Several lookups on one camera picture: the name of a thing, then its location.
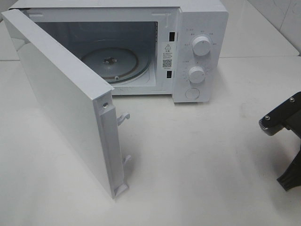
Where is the white microwave door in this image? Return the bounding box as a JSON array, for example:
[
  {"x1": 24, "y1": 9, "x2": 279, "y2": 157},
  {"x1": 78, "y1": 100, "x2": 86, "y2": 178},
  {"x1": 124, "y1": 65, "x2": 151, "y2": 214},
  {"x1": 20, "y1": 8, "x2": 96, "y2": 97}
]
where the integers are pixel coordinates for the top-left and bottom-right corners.
[{"x1": 2, "y1": 9, "x2": 130, "y2": 198}]

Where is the white warning label sticker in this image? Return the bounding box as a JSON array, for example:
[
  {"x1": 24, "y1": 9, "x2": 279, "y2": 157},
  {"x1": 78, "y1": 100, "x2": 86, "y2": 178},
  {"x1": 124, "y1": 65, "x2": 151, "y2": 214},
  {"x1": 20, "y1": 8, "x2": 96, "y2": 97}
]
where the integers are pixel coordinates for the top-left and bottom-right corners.
[{"x1": 160, "y1": 42, "x2": 174, "y2": 69}]

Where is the white microwave knob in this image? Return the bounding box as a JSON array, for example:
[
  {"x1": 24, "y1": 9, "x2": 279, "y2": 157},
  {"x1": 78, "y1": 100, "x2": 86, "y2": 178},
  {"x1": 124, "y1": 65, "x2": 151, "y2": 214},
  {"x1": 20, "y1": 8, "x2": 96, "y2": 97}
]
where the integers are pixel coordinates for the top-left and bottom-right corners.
[
  {"x1": 188, "y1": 66, "x2": 206, "y2": 84},
  {"x1": 192, "y1": 34, "x2": 212, "y2": 56}
]

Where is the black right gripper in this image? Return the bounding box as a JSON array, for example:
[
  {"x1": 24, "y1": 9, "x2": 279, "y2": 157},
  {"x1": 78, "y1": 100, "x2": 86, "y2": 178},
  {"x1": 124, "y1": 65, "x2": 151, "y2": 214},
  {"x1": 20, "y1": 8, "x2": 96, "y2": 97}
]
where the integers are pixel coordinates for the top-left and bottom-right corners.
[{"x1": 277, "y1": 115, "x2": 301, "y2": 191}]

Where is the white microwave oven body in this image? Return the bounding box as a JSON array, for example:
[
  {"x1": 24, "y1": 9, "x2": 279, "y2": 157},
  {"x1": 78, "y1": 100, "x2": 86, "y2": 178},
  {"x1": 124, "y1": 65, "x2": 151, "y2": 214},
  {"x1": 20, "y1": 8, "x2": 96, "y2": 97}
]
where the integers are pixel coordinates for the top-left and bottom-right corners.
[{"x1": 8, "y1": 0, "x2": 229, "y2": 103}]

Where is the round white door button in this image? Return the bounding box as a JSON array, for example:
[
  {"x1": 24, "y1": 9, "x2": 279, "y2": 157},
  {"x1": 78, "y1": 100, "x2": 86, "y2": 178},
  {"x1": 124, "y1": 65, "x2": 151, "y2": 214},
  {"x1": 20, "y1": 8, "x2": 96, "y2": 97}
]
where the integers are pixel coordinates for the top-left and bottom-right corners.
[{"x1": 185, "y1": 88, "x2": 200, "y2": 100}]

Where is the glass microwave turntable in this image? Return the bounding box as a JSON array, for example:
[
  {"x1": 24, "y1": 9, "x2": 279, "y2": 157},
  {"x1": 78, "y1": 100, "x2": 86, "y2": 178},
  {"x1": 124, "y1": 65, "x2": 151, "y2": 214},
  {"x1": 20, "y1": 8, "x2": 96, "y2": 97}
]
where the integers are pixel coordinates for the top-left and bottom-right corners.
[{"x1": 81, "y1": 48, "x2": 151, "y2": 84}]

